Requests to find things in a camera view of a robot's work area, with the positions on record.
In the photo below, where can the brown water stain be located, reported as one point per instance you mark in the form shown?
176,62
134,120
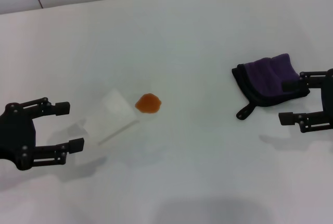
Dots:
148,103

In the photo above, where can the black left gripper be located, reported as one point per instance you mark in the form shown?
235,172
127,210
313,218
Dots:
18,135

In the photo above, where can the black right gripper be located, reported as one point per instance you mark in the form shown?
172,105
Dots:
329,91

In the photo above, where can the purple rag with black trim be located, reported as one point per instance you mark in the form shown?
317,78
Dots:
265,78

